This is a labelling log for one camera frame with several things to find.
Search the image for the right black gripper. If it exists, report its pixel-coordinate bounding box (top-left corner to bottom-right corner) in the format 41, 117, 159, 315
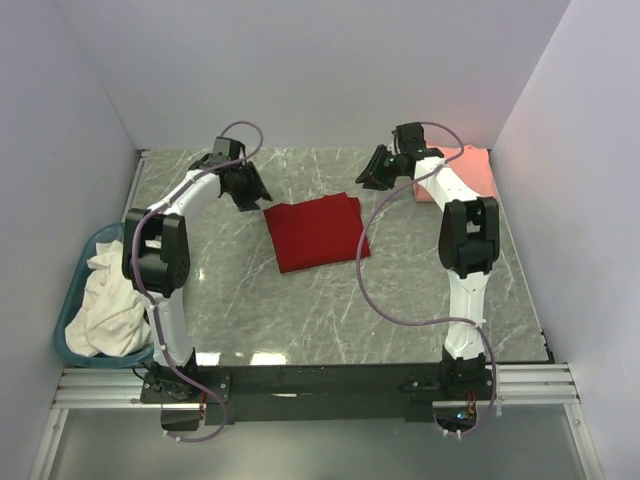
355, 145, 403, 192

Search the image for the red t shirt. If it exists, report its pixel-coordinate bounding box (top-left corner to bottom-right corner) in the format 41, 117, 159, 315
264, 193, 371, 274

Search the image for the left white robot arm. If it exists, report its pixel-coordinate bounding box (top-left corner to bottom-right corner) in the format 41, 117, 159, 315
122, 136, 272, 402

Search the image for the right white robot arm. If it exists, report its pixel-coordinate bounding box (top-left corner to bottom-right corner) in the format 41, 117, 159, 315
356, 122, 500, 399

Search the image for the folded pink t shirt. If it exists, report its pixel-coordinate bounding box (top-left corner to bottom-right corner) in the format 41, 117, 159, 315
413, 143, 498, 203

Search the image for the white cloth in basket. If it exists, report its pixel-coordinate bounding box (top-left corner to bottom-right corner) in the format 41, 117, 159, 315
65, 240, 151, 357

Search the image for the teal plastic basket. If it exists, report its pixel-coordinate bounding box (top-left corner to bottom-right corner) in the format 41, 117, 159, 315
53, 223, 153, 369

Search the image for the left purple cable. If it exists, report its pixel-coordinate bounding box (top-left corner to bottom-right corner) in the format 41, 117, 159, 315
127, 119, 265, 444

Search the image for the purple cable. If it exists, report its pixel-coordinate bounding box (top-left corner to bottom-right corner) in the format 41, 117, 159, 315
354, 121, 501, 441
127, 119, 265, 444

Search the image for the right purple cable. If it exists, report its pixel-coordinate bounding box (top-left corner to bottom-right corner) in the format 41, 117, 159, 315
354, 121, 501, 441

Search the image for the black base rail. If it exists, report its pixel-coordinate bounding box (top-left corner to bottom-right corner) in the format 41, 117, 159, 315
140, 363, 494, 430

